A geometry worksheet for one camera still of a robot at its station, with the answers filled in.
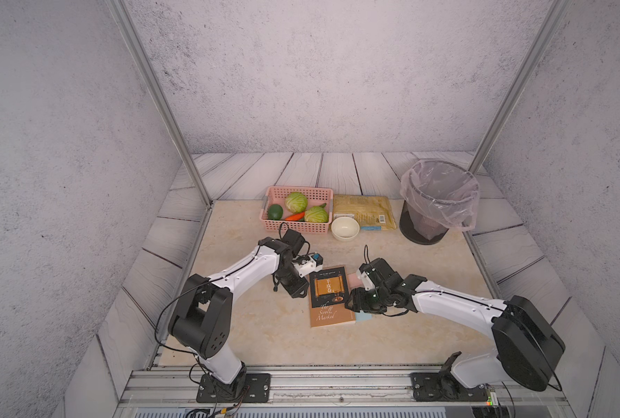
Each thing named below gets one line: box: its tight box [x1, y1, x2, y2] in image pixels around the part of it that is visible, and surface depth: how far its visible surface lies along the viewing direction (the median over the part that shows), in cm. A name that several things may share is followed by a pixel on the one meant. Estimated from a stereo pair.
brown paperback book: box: [308, 264, 357, 329], surface depth 91 cm
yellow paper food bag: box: [332, 194, 398, 231], surface depth 117 cm
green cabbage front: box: [303, 202, 330, 223], surface depth 107 cm
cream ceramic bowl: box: [330, 215, 361, 242], surface depth 109 cm
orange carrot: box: [284, 210, 306, 222], surface depth 114 cm
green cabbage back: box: [285, 191, 308, 215], surface depth 113 cm
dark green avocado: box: [267, 203, 284, 221], surface depth 114 cm
